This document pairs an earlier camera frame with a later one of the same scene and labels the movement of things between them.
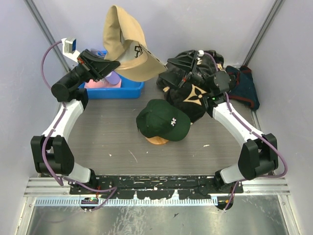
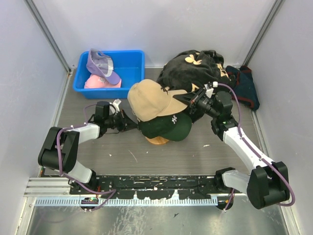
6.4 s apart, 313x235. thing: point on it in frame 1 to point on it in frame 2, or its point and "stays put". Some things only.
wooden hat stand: (157, 140) stays put
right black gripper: (189, 60) to (192, 99)
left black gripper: (98, 67) to (131, 124)
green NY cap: (159, 118) stays put
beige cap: (123, 40) to (147, 100)
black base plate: (151, 187) stays put
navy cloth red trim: (245, 91) stays put
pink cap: (100, 83) stays put
